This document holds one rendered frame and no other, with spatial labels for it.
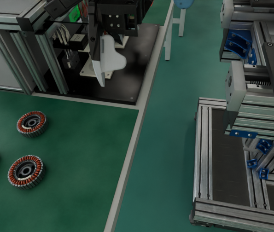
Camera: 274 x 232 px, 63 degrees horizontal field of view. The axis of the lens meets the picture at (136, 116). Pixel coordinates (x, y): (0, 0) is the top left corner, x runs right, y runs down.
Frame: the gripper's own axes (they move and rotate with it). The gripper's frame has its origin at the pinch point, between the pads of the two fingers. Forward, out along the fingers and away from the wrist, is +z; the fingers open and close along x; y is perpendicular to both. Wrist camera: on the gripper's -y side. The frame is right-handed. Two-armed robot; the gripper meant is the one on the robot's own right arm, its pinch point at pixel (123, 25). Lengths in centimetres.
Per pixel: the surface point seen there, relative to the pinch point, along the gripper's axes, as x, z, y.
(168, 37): 90, 47, 37
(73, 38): -26.2, 0.9, -14.6
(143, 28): 14.4, 4.1, 10.2
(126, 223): -71, 66, 57
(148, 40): 2.5, 1.1, 15.5
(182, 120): 15, 56, 74
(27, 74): -45, 15, -24
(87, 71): -30.3, 10.5, -3.5
